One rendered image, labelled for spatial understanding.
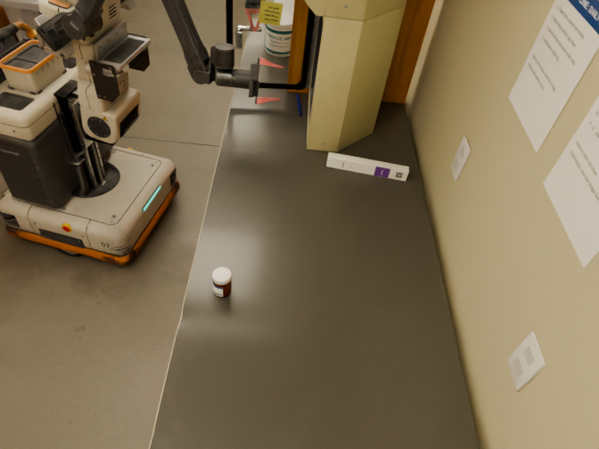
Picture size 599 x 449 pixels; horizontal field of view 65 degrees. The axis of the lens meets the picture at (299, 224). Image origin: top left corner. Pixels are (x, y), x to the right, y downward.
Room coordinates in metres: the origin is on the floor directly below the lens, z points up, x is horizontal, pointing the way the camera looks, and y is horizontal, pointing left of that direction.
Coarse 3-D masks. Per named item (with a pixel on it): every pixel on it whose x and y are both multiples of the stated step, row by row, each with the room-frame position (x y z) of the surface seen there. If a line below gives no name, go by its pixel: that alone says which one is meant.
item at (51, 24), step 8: (56, 16) 1.47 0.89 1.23; (48, 24) 1.44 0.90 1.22; (56, 24) 1.43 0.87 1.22; (40, 32) 1.41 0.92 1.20; (48, 32) 1.42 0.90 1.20; (56, 32) 1.42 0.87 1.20; (64, 32) 1.42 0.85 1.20; (48, 40) 1.40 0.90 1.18; (56, 40) 1.42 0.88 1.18; (64, 40) 1.43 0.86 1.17; (56, 48) 1.40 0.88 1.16
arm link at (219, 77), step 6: (216, 66) 1.32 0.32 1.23; (216, 72) 1.31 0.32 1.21; (222, 72) 1.32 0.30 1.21; (228, 72) 1.32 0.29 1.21; (216, 78) 1.31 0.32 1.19; (222, 78) 1.30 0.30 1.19; (228, 78) 1.31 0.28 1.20; (234, 78) 1.32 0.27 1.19; (216, 84) 1.31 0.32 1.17; (222, 84) 1.30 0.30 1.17; (228, 84) 1.30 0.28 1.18
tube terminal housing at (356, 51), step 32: (352, 0) 1.35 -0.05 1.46; (384, 0) 1.41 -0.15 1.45; (352, 32) 1.35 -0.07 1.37; (384, 32) 1.44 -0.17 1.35; (320, 64) 1.35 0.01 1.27; (352, 64) 1.35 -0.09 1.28; (384, 64) 1.48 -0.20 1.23; (320, 96) 1.35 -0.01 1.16; (352, 96) 1.37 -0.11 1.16; (320, 128) 1.35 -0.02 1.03; (352, 128) 1.40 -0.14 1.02
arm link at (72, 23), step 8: (80, 0) 1.42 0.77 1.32; (88, 0) 1.42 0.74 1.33; (96, 0) 1.41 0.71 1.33; (80, 8) 1.41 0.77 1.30; (88, 8) 1.41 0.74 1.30; (96, 8) 1.42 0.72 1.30; (64, 16) 1.40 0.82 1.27; (72, 16) 1.40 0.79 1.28; (80, 16) 1.39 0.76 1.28; (88, 16) 1.41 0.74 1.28; (96, 16) 1.44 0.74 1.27; (64, 24) 1.40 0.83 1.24; (72, 24) 1.40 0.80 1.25; (80, 24) 1.39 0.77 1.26; (72, 32) 1.40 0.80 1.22; (80, 32) 1.39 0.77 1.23; (88, 32) 1.41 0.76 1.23
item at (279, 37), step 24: (240, 0) 1.60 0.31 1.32; (264, 0) 1.62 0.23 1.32; (288, 0) 1.63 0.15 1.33; (240, 24) 1.60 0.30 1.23; (264, 24) 1.62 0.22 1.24; (288, 24) 1.63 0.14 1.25; (264, 48) 1.62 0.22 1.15; (288, 48) 1.63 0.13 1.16; (264, 72) 1.62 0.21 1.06; (288, 72) 1.64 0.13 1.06
